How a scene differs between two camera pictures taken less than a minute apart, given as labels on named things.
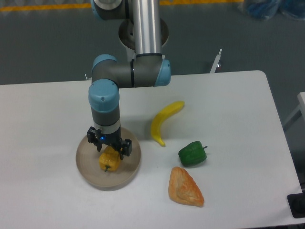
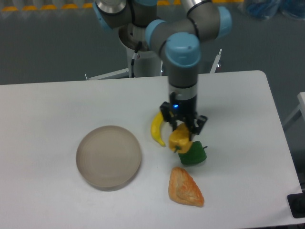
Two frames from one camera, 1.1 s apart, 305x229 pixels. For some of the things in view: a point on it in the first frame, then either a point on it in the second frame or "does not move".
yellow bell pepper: (110, 159) to (179, 139)
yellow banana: (155, 126) does not move
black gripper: (113, 139) to (184, 109)
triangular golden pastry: (182, 188) does not move
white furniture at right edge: (301, 98) does not move
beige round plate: (88, 168) does not move
